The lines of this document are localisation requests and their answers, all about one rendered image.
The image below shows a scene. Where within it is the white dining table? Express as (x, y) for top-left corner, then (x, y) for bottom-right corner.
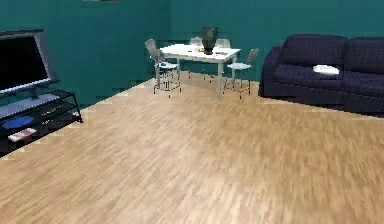
(159, 43), (242, 100)

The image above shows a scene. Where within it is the white pillow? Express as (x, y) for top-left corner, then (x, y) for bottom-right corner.
(312, 64), (341, 76)

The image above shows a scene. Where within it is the white and red book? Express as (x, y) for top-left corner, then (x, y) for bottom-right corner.
(7, 127), (37, 143)

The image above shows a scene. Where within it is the dark blue sofa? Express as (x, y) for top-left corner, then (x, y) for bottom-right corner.
(258, 33), (384, 114)

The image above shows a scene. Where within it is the black television set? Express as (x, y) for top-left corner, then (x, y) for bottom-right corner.
(0, 28), (58, 98)

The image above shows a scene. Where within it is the blue round plate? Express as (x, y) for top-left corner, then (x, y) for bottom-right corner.
(1, 115), (35, 130)

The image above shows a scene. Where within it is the black glass television stand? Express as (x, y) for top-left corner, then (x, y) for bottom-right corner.
(0, 88), (84, 158)

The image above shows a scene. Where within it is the dark grey vase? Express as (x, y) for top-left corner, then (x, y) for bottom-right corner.
(200, 26), (219, 56)

